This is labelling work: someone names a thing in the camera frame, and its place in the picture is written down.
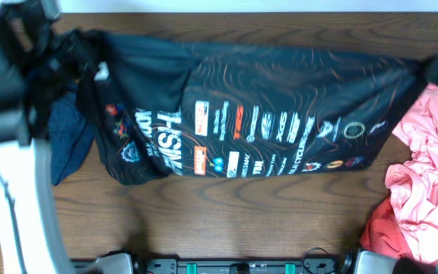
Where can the black printed cycling jersey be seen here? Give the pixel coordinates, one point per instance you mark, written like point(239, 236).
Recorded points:
point(160, 108)

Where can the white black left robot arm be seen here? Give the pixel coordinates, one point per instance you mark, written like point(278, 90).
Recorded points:
point(36, 66)

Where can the pink crumpled garment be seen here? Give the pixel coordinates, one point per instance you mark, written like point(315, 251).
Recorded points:
point(414, 184)

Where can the red garment under pink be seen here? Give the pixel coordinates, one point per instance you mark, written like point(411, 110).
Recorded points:
point(382, 234)

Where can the folded navy blue trousers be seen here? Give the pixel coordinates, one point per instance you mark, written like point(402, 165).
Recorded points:
point(70, 137)

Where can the black mounting rail with clamps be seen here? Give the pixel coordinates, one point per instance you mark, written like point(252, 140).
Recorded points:
point(315, 260)

